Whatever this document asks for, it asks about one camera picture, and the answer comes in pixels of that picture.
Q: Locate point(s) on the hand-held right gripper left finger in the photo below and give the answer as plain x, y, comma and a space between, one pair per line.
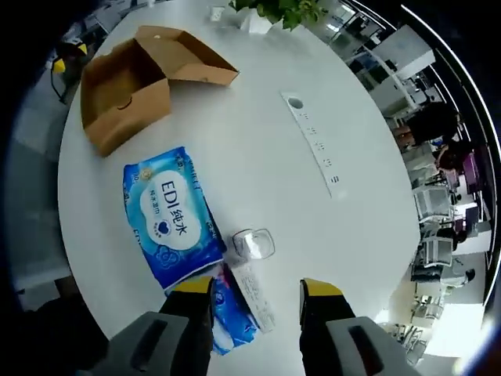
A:
184, 337

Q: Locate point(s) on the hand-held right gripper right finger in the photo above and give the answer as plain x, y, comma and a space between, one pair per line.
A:
325, 337

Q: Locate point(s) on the blue plastic tissue pack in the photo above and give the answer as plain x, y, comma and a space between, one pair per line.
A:
231, 325

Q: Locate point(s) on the brown cardboard shoe box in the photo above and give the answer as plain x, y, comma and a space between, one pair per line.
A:
117, 117

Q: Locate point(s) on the white printed carton box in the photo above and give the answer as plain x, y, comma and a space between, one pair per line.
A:
256, 297

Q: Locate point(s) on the small clear plastic bottle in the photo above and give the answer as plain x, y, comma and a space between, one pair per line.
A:
254, 244

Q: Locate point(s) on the blue white wet wipes pack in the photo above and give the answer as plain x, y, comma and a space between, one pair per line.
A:
172, 219

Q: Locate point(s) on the white paper cup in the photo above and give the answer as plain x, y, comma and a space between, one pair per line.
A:
216, 13

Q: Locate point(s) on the white table socket panel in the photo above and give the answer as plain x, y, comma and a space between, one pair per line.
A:
313, 141

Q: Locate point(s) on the green potted plant white pot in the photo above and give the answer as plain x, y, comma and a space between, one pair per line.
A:
289, 9

